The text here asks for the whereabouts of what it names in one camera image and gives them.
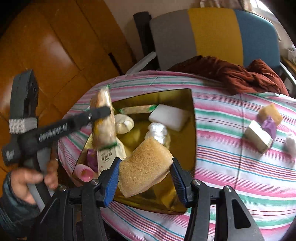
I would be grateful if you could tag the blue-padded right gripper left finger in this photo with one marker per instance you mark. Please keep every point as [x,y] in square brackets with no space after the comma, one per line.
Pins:
[74,214]

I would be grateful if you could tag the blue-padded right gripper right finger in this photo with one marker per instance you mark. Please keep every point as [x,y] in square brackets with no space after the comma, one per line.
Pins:
[233,220]

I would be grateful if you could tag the clear packet of tan snacks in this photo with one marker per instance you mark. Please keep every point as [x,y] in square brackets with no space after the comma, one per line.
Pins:
[103,130]

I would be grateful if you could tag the large tan sponge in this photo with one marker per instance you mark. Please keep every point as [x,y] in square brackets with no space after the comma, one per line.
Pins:
[148,165]

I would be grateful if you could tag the green essential oil box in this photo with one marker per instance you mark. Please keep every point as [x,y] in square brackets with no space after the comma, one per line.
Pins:
[258,137]

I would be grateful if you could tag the white fluffy cotton pad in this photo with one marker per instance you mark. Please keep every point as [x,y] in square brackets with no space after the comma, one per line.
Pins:
[290,144]

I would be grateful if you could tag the purple small pouch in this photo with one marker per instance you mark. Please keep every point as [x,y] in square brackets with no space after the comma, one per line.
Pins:
[269,126]

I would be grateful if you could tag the small tan sponge cube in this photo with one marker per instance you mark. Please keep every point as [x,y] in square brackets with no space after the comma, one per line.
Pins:
[269,110]

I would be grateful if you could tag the dark jacket sleeve forearm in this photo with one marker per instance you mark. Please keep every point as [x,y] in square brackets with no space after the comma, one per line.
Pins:
[17,216]

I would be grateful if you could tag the person's left hand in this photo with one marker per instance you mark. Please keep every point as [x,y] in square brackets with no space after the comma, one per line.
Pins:
[21,177]

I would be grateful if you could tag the purple packet in tin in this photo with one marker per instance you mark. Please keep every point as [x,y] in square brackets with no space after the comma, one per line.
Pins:
[92,160]

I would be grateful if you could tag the white paper box with text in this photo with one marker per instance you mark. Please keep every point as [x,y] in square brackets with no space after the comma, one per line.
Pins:
[106,157]

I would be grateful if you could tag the striped pink green bedsheet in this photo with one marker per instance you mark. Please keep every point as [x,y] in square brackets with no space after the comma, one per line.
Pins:
[266,184]

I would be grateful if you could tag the cream round wrapped ball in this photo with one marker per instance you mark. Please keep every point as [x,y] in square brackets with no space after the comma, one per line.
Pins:
[123,123]

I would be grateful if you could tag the wooden wardrobe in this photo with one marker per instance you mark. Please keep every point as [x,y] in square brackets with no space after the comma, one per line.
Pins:
[70,45]

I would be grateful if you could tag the white wrapped round bundle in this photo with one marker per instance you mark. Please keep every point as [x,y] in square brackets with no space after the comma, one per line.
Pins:
[160,133]

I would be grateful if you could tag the gold metal tin box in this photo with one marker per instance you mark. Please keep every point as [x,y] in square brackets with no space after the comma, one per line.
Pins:
[162,197]

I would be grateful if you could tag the dark red crumpled cloth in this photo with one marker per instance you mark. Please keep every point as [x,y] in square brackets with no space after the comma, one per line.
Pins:
[257,77]

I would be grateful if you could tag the grey yellow blue headboard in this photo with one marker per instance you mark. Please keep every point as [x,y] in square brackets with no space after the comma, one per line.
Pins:
[233,35]

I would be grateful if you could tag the patterned window curtain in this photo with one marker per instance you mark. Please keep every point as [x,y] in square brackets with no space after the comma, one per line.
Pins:
[229,4]

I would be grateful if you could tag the white bed frame rail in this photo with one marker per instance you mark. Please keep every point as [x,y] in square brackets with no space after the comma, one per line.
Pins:
[138,67]

